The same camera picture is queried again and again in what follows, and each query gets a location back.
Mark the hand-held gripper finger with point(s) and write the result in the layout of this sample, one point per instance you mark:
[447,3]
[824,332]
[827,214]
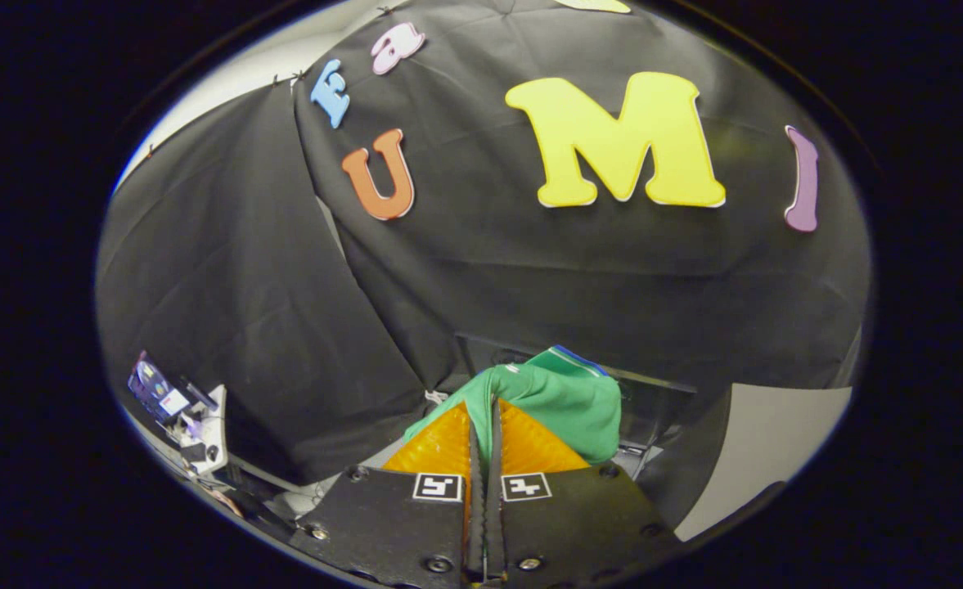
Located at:
[494,507]
[474,507]

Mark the green polo shirt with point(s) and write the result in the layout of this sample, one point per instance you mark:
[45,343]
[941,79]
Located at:
[563,401]

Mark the black backdrop cloth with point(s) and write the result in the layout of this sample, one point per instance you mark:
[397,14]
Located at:
[530,278]

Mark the white equipment rack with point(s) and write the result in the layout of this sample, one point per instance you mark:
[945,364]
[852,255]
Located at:
[195,425]

